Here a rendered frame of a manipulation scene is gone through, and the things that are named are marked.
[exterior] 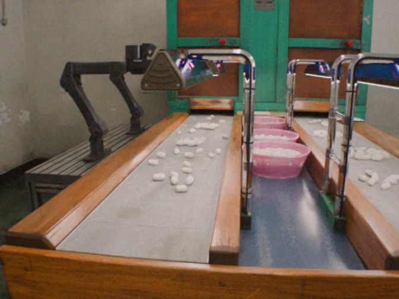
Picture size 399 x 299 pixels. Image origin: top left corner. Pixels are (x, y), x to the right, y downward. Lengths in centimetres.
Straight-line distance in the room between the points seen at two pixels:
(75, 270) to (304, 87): 200
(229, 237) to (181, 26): 190
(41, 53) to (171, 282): 344
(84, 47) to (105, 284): 313
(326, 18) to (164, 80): 192
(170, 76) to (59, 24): 323
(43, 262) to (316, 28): 213
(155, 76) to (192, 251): 33
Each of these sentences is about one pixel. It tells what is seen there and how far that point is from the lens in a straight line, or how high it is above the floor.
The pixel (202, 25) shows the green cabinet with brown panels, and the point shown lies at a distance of 239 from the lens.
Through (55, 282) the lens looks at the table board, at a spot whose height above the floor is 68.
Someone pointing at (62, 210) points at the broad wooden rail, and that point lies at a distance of 84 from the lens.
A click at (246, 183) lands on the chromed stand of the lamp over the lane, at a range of 87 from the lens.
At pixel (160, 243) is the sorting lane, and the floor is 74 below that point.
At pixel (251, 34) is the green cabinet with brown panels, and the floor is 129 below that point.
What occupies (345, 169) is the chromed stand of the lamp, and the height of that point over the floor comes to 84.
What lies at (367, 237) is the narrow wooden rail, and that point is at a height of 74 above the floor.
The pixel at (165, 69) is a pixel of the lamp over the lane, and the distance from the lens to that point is 62.
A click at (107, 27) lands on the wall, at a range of 357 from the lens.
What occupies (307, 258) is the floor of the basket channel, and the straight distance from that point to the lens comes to 81.
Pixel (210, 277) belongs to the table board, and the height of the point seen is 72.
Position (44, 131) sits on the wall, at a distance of 397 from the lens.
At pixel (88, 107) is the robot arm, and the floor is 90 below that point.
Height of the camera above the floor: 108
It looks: 14 degrees down
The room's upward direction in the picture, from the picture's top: straight up
